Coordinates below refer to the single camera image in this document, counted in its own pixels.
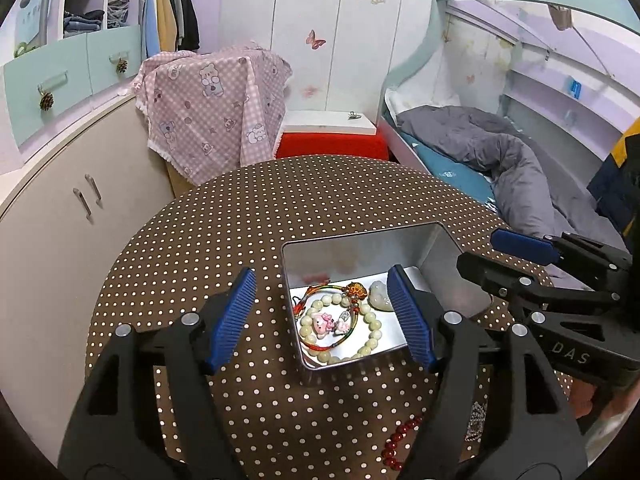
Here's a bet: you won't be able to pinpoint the grey metal tin box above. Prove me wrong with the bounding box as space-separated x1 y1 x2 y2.
280 221 493 372

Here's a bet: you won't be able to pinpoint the beige hanging pouch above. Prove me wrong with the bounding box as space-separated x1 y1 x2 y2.
547 4 571 30

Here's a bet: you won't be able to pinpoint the brown dotted tablecloth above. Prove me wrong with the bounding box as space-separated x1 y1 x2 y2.
85 155 576 480

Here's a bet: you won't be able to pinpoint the white wardrobe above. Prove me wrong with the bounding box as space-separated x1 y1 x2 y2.
217 0 441 116

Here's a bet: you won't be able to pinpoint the silver chain necklace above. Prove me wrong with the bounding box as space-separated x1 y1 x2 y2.
464 401 490 442

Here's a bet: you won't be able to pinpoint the row of hanging clothes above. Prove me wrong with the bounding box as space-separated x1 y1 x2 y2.
141 0 201 58

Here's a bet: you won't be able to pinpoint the yellow and navy jacket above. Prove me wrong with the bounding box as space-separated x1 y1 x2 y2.
586 117 640 246

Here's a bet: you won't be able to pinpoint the folded blue jeans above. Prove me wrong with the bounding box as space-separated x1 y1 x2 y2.
64 10 103 38

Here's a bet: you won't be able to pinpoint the white board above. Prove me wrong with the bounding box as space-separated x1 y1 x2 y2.
281 110 377 136

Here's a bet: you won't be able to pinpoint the folded grey clothes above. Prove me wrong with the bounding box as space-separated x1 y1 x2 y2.
105 0 130 28

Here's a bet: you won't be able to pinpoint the cream bead bracelet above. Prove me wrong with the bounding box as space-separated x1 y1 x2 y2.
299 294 381 363

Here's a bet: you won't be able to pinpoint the pale green jade pendant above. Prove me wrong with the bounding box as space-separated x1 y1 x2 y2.
369 280 398 311

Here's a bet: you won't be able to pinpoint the colourful cord charm bracelet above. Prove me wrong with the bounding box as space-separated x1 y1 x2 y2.
291 281 373 352

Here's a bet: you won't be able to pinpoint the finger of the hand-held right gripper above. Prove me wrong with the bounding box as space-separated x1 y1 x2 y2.
456 251 623 333
490 229 636 291

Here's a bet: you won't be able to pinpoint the red bead bracelet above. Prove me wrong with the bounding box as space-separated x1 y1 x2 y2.
381 414 426 472

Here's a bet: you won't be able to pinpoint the teal drawer unit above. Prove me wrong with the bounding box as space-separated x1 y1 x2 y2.
0 25 143 163

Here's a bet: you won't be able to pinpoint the person's right hand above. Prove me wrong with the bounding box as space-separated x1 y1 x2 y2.
570 380 633 423

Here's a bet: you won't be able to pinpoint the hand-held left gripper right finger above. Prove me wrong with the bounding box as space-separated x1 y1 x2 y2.
386 264 588 480

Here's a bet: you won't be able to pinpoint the grey metal handrail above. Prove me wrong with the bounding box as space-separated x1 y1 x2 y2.
20 0 58 46

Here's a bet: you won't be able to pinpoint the cream low cabinet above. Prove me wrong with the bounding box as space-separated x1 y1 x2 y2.
0 92 173 396

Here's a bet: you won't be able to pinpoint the pink checked bear cloth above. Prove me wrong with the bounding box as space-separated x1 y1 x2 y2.
131 44 293 187

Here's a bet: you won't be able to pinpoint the grey duvet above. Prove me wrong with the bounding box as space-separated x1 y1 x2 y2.
395 105 628 251

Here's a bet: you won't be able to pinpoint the teal bed sheet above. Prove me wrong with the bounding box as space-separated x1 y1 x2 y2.
400 132 498 211

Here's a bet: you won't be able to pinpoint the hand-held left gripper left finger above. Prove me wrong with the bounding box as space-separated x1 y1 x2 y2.
57 266 258 480

